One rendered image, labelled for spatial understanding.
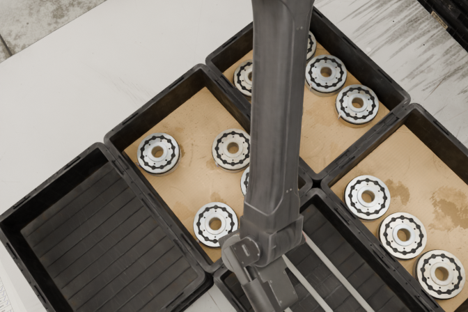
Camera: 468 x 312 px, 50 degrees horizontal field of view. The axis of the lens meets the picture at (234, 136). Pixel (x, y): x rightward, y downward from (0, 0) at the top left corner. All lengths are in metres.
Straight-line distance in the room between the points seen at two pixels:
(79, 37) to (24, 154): 0.38
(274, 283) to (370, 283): 0.48
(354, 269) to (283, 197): 0.57
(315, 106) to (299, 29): 0.71
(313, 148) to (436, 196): 0.30
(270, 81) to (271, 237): 0.21
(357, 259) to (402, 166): 0.25
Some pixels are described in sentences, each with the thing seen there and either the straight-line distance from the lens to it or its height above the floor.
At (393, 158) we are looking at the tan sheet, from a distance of 1.25.
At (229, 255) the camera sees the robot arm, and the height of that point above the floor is 1.25.
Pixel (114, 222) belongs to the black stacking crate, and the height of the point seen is 0.83.
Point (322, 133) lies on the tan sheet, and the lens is 1.24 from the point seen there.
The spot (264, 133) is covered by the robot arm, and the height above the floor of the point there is 1.42.
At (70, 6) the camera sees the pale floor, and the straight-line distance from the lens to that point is 2.57.
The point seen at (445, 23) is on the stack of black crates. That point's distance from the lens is 2.22.
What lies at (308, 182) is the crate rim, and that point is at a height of 0.93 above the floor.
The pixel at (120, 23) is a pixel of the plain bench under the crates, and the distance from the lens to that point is 1.58.
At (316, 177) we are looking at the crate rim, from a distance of 1.10.
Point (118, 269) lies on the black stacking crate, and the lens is 1.21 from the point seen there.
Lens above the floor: 1.99
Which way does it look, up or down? 71 degrees down
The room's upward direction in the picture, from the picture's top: 11 degrees counter-clockwise
